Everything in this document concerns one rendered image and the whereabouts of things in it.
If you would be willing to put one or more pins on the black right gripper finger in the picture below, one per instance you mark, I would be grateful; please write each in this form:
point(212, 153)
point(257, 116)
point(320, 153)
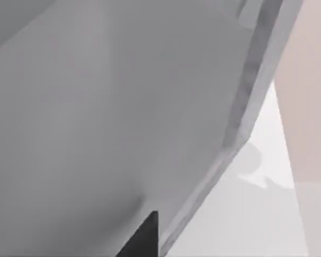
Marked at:
point(147, 237)

